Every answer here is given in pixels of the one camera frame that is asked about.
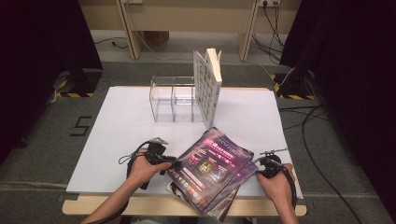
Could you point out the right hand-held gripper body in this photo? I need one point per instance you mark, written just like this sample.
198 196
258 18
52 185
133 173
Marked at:
271 166

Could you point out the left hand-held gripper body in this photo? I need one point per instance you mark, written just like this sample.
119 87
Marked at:
157 152

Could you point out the clear acrylic book rack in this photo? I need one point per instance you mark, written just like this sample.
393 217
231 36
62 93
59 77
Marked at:
168 102

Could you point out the black magazine with red print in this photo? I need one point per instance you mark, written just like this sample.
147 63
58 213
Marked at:
222 213

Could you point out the white book with picture grid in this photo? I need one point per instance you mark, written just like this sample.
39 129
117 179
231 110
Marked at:
207 93

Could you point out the person's left hand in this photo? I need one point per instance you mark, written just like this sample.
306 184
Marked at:
143 171

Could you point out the person's right hand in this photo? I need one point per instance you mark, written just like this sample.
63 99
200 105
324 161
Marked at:
278 189

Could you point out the light wooden table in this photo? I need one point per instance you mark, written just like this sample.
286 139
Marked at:
140 207

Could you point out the white table cover sheet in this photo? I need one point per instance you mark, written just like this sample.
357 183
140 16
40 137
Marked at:
124 124

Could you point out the black stand base striped tape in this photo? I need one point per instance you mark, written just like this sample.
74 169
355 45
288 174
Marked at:
295 85
84 84

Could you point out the brown cardboard box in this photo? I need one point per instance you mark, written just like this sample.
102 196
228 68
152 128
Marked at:
157 37

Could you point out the black curtain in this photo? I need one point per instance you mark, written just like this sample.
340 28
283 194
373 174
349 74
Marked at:
358 77
37 62

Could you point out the beige wooden desk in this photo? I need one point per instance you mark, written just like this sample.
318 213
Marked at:
186 17

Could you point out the white wall power outlet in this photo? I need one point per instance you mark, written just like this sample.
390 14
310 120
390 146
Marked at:
270 2

